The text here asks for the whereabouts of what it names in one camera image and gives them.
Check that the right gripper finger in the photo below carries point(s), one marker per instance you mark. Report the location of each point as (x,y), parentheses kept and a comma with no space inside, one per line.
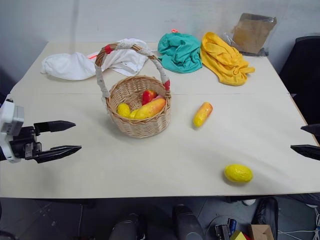
(307,151)
(312,129)

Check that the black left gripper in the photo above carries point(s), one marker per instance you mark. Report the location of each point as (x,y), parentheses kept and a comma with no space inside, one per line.
(25,146)

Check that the black chair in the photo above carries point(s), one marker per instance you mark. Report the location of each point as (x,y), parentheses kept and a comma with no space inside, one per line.
(305,75)

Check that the yellow toy lemon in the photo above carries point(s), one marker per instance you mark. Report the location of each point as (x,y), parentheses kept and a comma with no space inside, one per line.
(123,110)
(238,173)

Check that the black bag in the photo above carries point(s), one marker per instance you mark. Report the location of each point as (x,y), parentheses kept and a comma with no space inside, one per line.
(267,212)

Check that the white crumpled cloth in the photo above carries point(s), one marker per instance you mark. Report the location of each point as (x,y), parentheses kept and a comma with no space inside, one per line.
(70,65)

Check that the white shoe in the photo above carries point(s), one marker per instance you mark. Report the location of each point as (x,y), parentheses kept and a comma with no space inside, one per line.
(249,202)

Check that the small cardboard box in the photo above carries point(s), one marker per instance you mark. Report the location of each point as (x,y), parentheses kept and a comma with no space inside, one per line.
(261,232)

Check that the yellow red toy mango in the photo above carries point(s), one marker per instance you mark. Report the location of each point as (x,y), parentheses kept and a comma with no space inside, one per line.
(151,109)
(202,114)

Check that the red toy apple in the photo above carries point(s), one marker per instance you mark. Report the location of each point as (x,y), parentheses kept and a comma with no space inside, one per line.
(148,96)

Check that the yellow block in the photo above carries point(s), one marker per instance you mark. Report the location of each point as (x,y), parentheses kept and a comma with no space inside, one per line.
(238,235)

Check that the dark rounded shape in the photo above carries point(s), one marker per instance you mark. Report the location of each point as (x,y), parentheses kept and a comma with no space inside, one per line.
(126,227)
(186,223)

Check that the yellow crumpled cloth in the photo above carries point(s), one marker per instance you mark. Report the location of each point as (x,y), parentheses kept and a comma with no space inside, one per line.
(222,60)

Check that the cardboard in plastic bag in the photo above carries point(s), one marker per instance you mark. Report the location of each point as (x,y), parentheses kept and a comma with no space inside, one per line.
(252,32)

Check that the black electronic device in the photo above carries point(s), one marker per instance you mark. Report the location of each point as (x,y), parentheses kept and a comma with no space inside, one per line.
(225,230)

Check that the teal crumpled cloth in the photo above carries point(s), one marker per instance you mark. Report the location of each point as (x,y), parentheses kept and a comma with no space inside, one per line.
(180,52)

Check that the small orange clip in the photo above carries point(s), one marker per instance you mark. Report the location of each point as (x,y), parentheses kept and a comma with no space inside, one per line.
(174,30)

